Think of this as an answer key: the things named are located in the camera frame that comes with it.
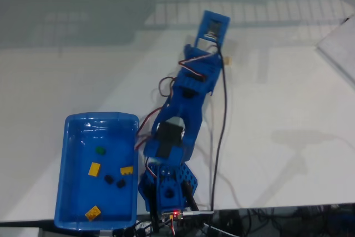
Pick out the blue plastic bin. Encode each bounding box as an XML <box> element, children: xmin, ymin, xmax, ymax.
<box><xmin>54</xmin><ymin>112</ymin><xmax>140</xmax><ymax>231</ymax></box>

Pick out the white panel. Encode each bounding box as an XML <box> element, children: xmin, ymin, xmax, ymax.
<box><xmin>316</xmin><ymin>12</ymin><xmax>355</xmax><ymax>88</ymax></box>

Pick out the small controller circuit board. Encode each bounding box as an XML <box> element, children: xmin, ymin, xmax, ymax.
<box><xmin>160</xmin><ymin>210</ymin><xmax>215</xmax><ymax>220</ymax></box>

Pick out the red white black servo wire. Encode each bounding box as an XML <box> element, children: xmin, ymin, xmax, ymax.
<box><xmin>134</xmin><ymin>77</ymin><xmax>178</xmax><ymax>152</ymax></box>
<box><xmin>177</xmin><ymin>52</ymin><xmax>222</xmax><ymax>81</ymax></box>

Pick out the black camera cable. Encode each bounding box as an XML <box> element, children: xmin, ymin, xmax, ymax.
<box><xmin>209</xmin><ymin>44</ymin><xmax>229</xmax><ymax>212</ymax></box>

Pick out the blue camera mount frame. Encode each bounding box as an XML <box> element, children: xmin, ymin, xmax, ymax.
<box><xmin>194</xmin><ymin>10</ymin><xmax>231</xmax><ymax>54</ymax></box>

